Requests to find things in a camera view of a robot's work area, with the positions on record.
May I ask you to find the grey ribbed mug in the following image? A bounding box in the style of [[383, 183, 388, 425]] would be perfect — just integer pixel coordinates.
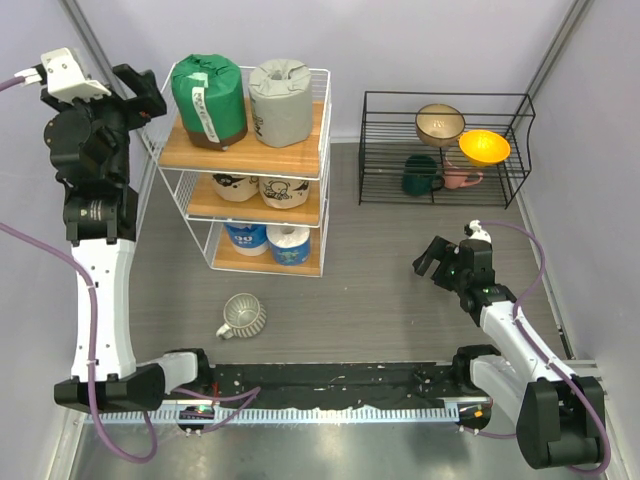
[[216, 293, 267, 340]]

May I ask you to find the pink mug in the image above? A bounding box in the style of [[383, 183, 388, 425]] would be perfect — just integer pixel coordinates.
[[443, 147, 484, 190]]

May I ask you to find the slotted cable duct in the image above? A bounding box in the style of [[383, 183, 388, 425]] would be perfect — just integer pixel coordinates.
[[84, 405, 461, 425]]

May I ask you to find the blue white plastic-wrapped roll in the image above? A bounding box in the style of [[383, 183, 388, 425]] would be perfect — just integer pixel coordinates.
[[225, 223, 269, 257]]

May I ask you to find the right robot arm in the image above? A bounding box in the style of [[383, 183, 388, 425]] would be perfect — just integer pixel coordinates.
[[130, 90, 610, 473]]

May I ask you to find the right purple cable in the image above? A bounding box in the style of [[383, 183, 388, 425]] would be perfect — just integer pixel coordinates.
[[459, 218, 612, 474]]

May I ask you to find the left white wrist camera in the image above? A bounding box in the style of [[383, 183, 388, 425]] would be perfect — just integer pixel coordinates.
[[14, 47, 112, 104]]

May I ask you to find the brown glass bowl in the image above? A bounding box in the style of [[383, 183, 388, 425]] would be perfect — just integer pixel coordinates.
[[415, 104, 466, 148]]

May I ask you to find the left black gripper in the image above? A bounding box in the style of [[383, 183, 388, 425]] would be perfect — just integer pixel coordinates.
[[43, 65, 165, 183]]

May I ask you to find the green paper roll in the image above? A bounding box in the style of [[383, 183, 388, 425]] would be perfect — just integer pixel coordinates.
[[171, 54, 248, 151]]

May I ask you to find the grey paper towel roll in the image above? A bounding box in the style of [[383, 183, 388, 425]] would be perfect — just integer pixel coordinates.
[[248, 59, 313, 148]]

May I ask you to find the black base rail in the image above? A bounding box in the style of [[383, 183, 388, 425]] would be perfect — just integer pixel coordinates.
[[184, 362, 487, 410]]

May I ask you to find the dark green mug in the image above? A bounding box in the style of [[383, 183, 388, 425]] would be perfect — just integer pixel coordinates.
[[401, 155, 445, 196]]

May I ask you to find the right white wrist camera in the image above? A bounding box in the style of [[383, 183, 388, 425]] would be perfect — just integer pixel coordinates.
[[464, 220, 492, 244]]

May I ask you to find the brown paper roll with cartoon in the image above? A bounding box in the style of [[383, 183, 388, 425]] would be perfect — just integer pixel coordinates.
[[259, 177, 310, 209]]

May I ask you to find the yellow bowl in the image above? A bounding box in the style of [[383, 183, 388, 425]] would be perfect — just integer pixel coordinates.
[[458, 129, 511, 167]]

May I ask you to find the white roll blue wrapper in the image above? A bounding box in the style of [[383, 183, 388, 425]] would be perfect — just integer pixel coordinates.
[[266, 225, 311, 266]]

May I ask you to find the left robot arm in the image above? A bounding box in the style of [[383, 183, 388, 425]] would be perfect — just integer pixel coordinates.
[[41, 64, 213, 413]]

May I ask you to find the white wire wooden shelf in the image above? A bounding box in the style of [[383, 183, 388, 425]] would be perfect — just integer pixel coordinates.
[[143, 68, 332, 277]]

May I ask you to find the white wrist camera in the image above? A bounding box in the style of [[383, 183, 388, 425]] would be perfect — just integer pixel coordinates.
[[464, 220, 492, 244], [14, 47, 112, 104]]

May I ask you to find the black wire rack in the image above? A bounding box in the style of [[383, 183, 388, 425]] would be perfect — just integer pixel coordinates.
[[358, 90, 536, 208]]

